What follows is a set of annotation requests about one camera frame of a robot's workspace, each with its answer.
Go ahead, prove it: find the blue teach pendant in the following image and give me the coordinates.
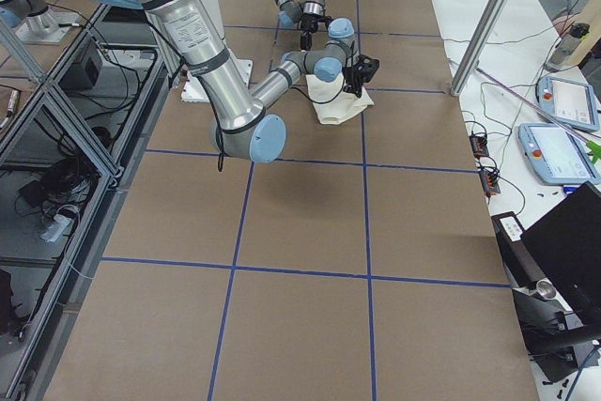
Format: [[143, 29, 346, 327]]
[[518, 123, 600, 185], [536, 75, 600, 131]]

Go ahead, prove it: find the near orange connector block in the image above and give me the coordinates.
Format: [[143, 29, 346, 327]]
[[478, 167, 501, 198]]

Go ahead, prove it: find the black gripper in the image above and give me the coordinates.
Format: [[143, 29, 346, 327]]
[[299, 13, 331, 51], [342, 55, 379, 98]]

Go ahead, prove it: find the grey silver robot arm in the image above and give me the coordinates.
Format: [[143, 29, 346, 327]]
[[95, 0, 379, 162], [274, 0, 333, 51]]

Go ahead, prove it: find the orange connector block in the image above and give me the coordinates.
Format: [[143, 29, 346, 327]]
[[478, 167, 501, 198], [469, 134, 489, 159]]

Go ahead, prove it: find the aluminium truss frame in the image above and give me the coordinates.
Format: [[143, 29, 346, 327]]
[[1, 7, 171, 400]]

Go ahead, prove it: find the far orange connector block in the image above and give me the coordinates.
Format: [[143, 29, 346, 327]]
[[469, 134, 489, 159]]

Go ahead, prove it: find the aluminium frame post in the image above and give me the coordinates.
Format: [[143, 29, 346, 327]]
[[450, 0, 508, 97]]

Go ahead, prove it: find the grey water bottle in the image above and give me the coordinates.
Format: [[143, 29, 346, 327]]
[[545, 23, 590, 72]]

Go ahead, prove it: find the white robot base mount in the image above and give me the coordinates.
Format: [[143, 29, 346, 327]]
[[180, 0, 254, 104]]

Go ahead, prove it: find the far blue teach pendant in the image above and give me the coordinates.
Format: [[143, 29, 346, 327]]
[[536, 75, 600, 131]]

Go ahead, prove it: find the black monitor with stand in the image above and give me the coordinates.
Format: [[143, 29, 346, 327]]
[[492, 182, 600, 382]]

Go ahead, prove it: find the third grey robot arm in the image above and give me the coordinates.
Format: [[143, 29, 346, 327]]
[[1, 0, 49, 28]]

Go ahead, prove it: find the silver reacher grabber tool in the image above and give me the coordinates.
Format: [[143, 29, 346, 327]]
[[474, 67, 600, 163]]

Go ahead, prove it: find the cream long-sleeve printed shirt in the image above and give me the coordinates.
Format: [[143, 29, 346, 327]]
[[306, 74, 374, 125]]

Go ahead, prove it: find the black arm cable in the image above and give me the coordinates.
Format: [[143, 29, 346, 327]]
[[290, 41, 358, 106]]

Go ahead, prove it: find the near blue teach pendant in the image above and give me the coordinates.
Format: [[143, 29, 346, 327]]
[[518, 123, 600, 185]]

